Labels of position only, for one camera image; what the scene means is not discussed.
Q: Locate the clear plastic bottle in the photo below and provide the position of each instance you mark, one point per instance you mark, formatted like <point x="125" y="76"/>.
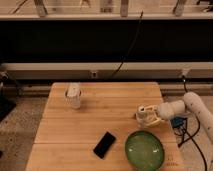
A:
<point x="144" y="117"/>

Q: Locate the green bowl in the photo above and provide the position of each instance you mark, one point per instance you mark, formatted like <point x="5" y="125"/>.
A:
<point x="144" y="151"/>

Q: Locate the black smartphone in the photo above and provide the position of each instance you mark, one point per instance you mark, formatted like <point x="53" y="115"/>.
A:
<point x="104" y="145"/>

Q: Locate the blue box on floor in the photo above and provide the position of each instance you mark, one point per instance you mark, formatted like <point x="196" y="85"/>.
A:
<point x="177" y="121"/>

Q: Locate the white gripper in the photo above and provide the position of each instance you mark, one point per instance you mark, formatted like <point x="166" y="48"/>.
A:
<point x="166" y="111"/>

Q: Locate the white cup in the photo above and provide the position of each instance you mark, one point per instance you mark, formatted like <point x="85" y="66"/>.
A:
<point x="72" y="95"/>

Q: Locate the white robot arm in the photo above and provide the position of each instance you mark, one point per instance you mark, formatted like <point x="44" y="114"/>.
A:
<point x="190" y="102"/>

